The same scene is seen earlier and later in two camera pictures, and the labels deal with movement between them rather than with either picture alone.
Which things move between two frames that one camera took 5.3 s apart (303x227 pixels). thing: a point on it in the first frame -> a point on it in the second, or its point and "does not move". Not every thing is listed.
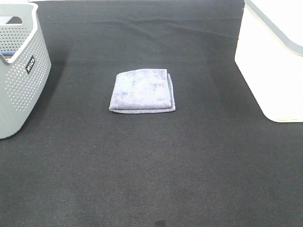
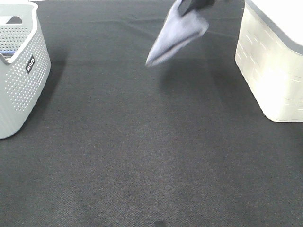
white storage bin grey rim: (269, 56) does not move
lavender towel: (142, 91) -> (178, 31)
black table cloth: (215, 161) does not move
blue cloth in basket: (7, 53) does not move
